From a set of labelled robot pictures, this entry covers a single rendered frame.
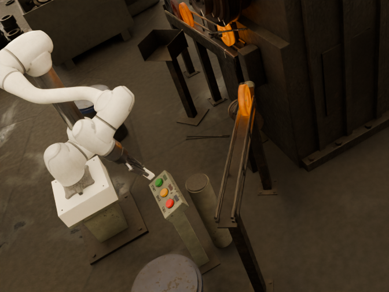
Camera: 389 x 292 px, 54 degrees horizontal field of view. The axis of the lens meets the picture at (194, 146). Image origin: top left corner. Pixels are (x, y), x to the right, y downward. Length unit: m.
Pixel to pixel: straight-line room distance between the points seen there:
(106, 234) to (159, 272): 0.83
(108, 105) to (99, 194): 0.75
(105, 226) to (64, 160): 0.55
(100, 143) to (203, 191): 0.57
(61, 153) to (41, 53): 0.54
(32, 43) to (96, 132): 0.57
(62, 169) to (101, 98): 0.69
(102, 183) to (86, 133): 0.72
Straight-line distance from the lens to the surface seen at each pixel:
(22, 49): 1.87
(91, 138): 1.52
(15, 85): 1.78
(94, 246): 2.57
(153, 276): 1.76
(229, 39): 2.24
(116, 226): 2.48
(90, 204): 2.20
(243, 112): 1.86
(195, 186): 1.84
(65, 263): 2.64
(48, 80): 1.97
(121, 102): 1.54
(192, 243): 2.02
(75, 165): 2.17
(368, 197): 2.33
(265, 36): 2.04
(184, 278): 1.70
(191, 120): 3.04
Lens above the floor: 1.87
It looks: 41 degrees down
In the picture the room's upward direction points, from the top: 23 degrees counter-clockwise
